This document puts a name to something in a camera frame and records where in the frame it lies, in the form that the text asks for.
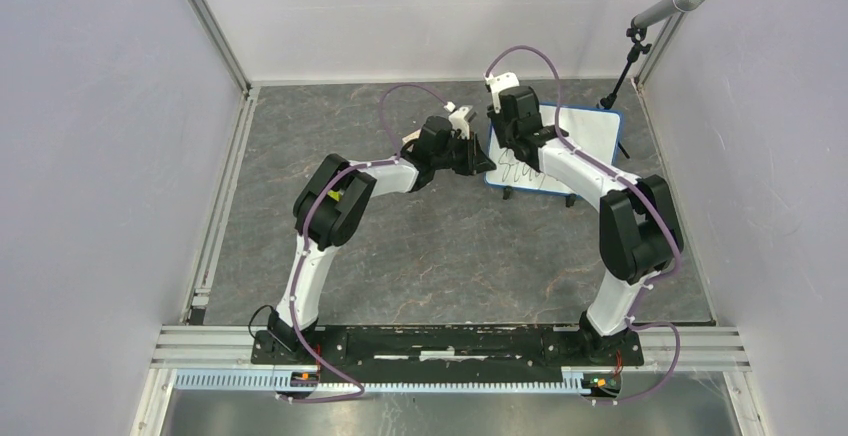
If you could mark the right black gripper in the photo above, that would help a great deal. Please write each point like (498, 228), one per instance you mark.
(496, 118)

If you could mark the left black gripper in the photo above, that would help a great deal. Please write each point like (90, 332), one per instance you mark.
(475, 161)

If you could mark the blue framed whiteboard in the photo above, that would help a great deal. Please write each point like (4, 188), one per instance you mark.
(596, 132)

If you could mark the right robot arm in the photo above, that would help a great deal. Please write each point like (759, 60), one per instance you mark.
(638, 226)

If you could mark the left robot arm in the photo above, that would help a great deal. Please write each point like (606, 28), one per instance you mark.
(330, 208)

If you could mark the white red toy block stack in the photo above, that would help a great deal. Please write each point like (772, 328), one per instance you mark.
(410, 137)

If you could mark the red toy block car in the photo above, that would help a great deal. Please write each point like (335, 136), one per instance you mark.
(335, 195)

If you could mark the black microphone stand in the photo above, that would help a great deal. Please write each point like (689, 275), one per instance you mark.
(638, 48)

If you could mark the grey microphone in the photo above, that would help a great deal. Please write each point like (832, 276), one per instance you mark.
(663, 10)

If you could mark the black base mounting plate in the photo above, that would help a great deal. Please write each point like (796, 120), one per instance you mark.
(450, 354)

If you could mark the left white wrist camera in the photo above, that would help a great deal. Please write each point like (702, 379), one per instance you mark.
(460, 118)

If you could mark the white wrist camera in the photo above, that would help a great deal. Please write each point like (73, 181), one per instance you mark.
(496, 84)
(460, 118)

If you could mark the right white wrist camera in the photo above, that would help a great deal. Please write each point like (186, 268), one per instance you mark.
(496, 84)

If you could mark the white cable duct rail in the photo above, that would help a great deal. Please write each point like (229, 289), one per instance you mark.
(293, 382)

